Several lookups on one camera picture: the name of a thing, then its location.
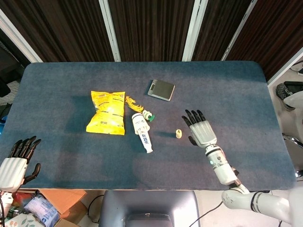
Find floral print packet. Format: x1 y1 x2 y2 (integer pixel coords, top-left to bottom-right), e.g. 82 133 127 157
4 212 36 227

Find blue plastic packet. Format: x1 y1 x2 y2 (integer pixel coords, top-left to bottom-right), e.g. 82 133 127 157
23 195 60 225

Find white metal frame post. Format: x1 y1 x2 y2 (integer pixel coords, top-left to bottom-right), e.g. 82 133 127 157
0 9 44 63
98 0 122 62
221 0 258 61
182 0 209 62

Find small bottle green cap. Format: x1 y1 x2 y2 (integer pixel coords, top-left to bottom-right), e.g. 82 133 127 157
142 109 156 122

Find yellow snack bag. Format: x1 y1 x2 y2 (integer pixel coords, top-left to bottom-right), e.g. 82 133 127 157
85 90 126 136

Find red plastic bag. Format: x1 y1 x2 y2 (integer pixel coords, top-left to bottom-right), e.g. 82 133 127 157
13 191 36 206

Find grey patterned shoe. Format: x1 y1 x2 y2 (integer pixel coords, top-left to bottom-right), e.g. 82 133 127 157
276 82 296 111

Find white paper cup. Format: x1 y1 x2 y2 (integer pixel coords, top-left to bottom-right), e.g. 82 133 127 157
132 113 151 135

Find blue table cloth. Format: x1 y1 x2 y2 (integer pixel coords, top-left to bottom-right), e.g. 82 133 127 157
0 61 298 192

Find grey metal flat case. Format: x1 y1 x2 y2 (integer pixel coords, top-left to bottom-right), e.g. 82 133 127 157
147 79 176 102

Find black cable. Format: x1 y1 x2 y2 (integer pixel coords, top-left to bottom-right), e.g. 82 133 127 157
89 193 106 224
195 201 224 222

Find brown cardboard box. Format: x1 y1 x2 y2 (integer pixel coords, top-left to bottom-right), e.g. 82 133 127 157
35 188 88 227

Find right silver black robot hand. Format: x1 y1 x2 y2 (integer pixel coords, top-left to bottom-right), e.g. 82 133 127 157
181 109 218 149

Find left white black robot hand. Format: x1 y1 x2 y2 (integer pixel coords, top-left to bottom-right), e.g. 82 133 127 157
0 135 42 192

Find chrome chair leg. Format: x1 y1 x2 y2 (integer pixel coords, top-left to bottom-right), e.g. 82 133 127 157
282 132 303 148

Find grey robot torso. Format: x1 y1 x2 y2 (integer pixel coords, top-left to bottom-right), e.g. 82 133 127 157
98 190 201 227

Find white rounded shell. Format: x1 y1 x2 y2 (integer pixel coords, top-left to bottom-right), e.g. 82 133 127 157
283 91 303 110

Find white tube blue text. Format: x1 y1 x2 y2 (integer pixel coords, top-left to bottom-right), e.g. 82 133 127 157
139 129 154 154

